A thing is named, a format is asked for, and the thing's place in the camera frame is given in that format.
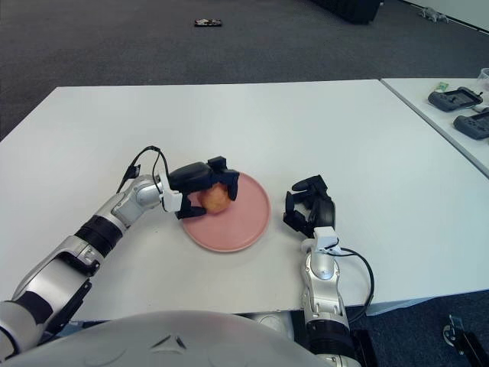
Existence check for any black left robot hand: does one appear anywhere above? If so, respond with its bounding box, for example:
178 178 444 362
167 155 241 220

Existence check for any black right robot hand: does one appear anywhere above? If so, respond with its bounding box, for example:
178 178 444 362
283 174 337 239

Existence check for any red yellow apple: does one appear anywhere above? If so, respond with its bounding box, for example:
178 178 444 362
196 182 231 214

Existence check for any pink round plate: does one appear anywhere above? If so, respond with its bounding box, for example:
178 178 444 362
182 171 272 253

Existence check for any dark grey handheld controller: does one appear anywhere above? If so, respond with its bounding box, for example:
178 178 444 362
427 86 483 112
453 111 489 141

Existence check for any black stand with caster wheel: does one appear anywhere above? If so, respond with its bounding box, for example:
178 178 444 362
442 313 489 367

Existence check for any silver robot torso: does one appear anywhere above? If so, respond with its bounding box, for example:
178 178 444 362
0 311 325 367

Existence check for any black cabinet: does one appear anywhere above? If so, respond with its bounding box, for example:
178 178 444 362
309 0 383 25

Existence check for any grey object on carpet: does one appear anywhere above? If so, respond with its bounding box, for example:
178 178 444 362
418 5 451 23

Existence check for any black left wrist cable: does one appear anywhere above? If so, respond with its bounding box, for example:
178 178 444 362
116 145 171 194

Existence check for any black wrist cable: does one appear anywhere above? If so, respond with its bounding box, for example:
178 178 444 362
116 145 171 194
338 247 374 324

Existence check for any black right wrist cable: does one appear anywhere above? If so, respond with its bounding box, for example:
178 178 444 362
338 247 374 324

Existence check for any black base frame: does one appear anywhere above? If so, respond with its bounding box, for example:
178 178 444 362
349 329 381 367

